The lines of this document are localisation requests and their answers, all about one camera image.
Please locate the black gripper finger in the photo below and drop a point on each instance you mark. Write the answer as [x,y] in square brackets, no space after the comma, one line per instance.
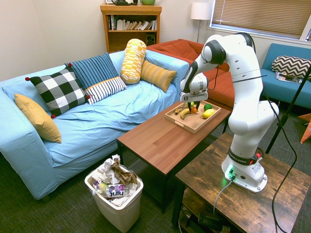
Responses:
[198,106]
[188,105]

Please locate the light blue sofa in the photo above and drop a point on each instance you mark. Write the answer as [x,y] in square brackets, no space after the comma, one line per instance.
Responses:
[97,126]

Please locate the small black speaker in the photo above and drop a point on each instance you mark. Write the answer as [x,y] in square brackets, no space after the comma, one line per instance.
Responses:
[150,39]

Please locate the mustard striped pillow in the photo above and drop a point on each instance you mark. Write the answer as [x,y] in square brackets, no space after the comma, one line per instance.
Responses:
[158,75]

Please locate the reddish wooden coffee table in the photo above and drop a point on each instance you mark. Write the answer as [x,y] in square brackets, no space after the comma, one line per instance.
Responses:
[165,145]

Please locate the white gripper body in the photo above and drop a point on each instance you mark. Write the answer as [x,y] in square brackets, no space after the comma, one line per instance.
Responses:
[194,97]

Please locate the magazine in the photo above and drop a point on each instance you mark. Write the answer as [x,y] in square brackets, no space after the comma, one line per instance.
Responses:
[286,77]

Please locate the green bowl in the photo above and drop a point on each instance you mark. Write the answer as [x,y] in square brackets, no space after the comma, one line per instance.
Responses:
[147,2]

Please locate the plain mustard pillow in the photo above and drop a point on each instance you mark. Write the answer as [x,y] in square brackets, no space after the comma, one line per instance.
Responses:
[39,119]

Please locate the teal sofa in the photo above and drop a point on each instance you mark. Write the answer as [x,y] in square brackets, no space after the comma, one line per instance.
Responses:
[279,89]

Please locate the white plastic trash bin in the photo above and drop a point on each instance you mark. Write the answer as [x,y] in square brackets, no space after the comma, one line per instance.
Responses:
[121,213]

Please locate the blue striped pillow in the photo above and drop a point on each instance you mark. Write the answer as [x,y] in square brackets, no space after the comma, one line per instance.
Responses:
[93,69]

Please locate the green lime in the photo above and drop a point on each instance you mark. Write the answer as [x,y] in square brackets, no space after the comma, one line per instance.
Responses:
[207,106]

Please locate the black camera stand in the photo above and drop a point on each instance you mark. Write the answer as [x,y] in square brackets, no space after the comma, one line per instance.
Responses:
[289,109]

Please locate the black white checkered pillow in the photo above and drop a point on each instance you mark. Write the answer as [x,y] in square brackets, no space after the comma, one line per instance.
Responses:
[59,91]

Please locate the hint water bottle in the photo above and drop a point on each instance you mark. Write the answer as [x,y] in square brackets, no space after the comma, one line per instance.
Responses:
[114,190]

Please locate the crumpled brown paper bag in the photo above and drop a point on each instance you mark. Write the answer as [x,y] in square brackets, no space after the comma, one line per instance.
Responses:
[121,174]

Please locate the brown spotted banana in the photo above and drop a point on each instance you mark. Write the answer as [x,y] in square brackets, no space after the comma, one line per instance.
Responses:
[179,110]

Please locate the crumpled white paper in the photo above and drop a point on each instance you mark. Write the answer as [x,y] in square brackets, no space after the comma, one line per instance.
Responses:
[104,171]

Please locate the yellow patterned bolster pillow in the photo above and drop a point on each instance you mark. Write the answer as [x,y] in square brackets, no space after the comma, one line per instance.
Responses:
[133,60]

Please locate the wooden tray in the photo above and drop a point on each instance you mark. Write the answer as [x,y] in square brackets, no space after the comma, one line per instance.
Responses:
[192,122]

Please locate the black object on bookshelf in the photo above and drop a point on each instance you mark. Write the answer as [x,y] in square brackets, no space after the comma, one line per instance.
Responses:
[122,2]

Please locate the black device under table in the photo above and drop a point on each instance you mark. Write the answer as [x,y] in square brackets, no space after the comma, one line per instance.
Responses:
[210,221]

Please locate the wooden window blinds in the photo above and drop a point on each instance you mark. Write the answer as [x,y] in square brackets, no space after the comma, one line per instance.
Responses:
[262,14]

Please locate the orange tangerine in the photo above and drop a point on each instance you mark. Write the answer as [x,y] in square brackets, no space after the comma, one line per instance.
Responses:
[193,110]

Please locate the yellow lemon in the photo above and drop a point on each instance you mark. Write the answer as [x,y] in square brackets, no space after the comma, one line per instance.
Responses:
[208,113]

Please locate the white navy striped pillow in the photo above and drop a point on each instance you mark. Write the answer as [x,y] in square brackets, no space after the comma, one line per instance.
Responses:
[107,88]

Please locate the black white chevron pillow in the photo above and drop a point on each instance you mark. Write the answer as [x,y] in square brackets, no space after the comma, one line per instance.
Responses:
[291,65]

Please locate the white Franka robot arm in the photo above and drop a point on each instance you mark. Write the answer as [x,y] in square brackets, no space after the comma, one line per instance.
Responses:
[245,97]

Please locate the yellow banana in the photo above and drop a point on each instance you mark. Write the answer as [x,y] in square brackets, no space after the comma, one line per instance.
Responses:
[184,113]

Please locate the green apple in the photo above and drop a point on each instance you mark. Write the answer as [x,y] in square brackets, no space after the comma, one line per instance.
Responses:
[192,104]

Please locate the white floor lamp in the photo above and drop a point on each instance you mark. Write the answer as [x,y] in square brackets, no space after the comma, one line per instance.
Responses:
[201,11]

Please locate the rustic dark wooden table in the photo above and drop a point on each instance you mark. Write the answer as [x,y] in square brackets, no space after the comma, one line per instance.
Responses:
[245,204]

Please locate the wooden bookshelf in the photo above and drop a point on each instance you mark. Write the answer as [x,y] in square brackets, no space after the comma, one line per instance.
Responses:
[131,38]

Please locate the orange sofa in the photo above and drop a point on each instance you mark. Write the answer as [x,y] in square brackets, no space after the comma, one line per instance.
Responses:
[179,51]

